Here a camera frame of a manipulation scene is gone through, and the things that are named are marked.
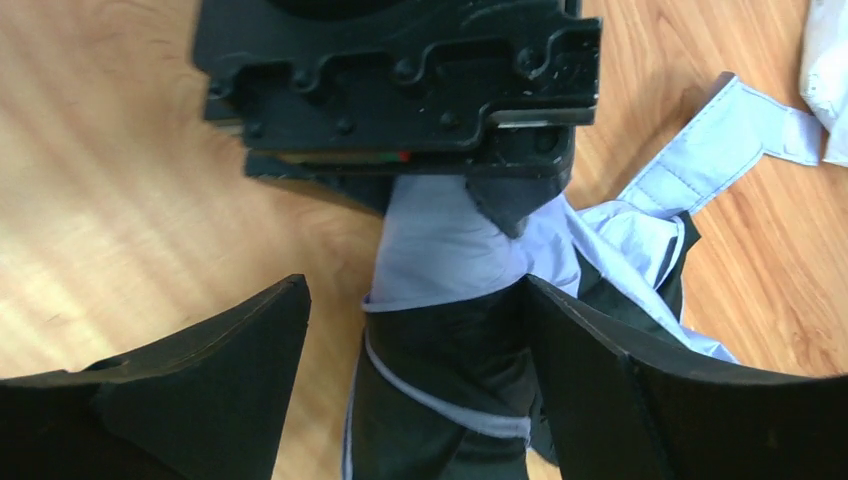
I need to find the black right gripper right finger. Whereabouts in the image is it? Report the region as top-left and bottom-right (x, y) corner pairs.
(523, 276), (847, 479)

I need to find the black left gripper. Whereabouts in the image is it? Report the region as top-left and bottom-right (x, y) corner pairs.
(192, 1), (603, 239)

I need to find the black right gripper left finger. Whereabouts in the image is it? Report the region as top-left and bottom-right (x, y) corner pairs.
(1, 275), (311, 479)

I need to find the lavender folding umbrella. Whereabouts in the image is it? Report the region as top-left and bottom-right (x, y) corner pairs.
(341, 74), (822, 479)

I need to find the white crumpled paper bag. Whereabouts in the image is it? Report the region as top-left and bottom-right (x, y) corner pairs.
(799, 0), (847, 167)

